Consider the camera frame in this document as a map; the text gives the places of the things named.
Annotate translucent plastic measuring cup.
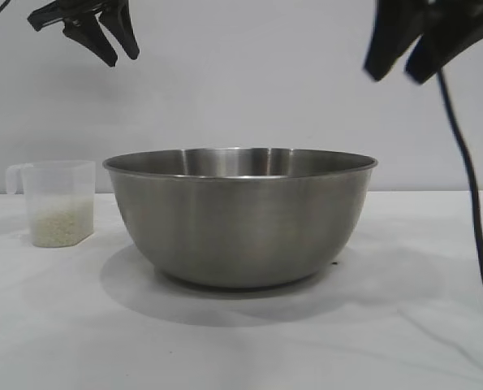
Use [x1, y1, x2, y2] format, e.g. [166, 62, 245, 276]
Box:
[6, 160, 96, 248]

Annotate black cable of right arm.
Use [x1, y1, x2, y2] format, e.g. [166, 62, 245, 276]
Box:
[437, 69, 483, 332]

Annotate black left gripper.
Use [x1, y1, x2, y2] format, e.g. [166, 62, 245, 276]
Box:
[27, 0, 141, 67]

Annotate white rice grains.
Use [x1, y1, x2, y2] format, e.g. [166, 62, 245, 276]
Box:
[31, 200, 94, 248]

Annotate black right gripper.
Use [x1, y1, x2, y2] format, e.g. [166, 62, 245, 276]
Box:
[362, 0, 483, 85]

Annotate stainless steel mixing bowl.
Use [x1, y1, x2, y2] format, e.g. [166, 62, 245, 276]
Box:
[101, 146, 379, 290]

